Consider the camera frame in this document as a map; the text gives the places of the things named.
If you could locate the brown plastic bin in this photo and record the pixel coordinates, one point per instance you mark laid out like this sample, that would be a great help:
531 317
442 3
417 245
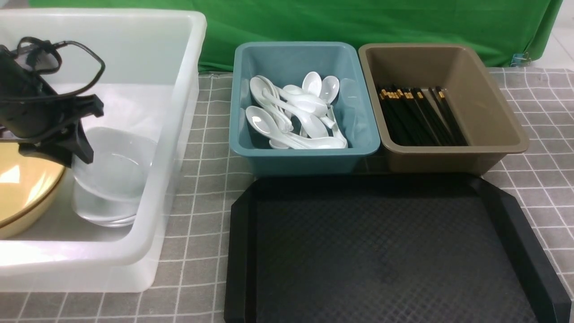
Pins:
485 117

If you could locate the white square dish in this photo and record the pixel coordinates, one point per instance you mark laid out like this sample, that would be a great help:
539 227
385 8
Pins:
105 218
115 181

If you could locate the green backdrop cloth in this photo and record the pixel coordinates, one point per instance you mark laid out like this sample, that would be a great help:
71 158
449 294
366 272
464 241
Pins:
496 30

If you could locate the black chopsticks in bin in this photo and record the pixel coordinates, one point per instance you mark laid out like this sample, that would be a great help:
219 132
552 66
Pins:
415 117

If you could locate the large white plastic tub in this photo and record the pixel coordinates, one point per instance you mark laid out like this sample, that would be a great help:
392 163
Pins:
150 87

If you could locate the blue binder clip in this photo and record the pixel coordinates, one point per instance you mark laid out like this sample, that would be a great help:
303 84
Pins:
520 60

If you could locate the yellow noodle bowl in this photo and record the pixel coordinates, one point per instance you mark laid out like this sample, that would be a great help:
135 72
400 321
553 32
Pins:
24 181

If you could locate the yellow bowl in tub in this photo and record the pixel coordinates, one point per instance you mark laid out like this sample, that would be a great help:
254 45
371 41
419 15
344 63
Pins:
24 219

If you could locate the pile of white spoons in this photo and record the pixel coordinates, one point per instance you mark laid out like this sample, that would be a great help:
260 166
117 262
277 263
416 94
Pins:
303 117

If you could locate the white ceramic soup spoon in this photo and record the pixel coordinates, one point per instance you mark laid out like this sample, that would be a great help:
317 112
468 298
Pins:
263 123

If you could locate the grey checked tablecloth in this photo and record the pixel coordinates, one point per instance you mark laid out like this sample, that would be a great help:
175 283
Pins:
189 283

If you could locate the black serving tray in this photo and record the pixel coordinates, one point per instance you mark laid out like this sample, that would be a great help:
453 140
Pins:
402 248

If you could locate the teal plastic bin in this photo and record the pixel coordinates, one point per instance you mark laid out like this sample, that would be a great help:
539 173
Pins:
285 63

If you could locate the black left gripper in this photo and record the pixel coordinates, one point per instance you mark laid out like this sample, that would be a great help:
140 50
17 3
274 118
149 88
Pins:
43 123

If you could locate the white dish in tub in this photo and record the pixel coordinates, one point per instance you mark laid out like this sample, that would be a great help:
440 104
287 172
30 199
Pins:
114 224

